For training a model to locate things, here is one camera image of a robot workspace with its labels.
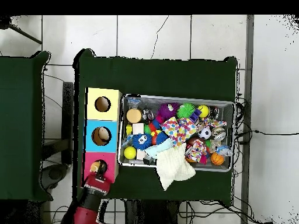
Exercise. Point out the large green spiky ball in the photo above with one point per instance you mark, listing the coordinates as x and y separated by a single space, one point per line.
186 110

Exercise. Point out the clear plastic bottle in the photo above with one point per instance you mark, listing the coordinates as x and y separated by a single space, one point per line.
223 149

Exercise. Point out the black silver round toy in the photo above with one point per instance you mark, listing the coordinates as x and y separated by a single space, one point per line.
148 115

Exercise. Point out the yellow smiley ball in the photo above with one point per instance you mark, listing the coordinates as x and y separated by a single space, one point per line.
203 111

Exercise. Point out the blue fuzzy ball with eyes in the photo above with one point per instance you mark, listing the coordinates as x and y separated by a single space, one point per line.
141 141

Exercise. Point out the cream waffle cloth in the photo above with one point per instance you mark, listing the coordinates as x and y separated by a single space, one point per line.
174 167

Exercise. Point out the wooden box with three holes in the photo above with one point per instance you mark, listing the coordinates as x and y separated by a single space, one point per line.
91 136

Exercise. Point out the clear crumpled plastic packet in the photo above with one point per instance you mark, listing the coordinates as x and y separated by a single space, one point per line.
134 100

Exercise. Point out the small orange basketball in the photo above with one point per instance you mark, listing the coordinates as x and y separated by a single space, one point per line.
217 158

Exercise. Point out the green cloth side table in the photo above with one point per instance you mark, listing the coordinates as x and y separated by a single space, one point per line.
21 126

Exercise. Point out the purple spiky ball with eyes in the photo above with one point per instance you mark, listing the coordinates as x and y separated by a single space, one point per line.
167 112

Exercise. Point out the mint green knit cloth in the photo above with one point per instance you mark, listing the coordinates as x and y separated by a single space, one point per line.
159 148

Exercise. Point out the large polka dot cloth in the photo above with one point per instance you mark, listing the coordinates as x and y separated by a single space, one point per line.
177 129

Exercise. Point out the tan plush animal toy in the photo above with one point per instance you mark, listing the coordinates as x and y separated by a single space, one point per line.
95 166

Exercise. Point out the purple plastic block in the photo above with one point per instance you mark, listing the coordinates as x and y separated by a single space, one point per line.
195 115

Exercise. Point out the clear mesh bin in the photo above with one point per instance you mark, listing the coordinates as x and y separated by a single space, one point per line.
122 161

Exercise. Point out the small black white soccer ball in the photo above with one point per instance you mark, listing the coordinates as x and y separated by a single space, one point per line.
204 133

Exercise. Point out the round wooden disc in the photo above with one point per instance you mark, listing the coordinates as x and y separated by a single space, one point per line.
133 115

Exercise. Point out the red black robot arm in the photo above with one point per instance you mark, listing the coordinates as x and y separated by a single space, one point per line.
86 210

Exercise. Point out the yellow block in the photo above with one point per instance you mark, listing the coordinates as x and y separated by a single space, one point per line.
128 129

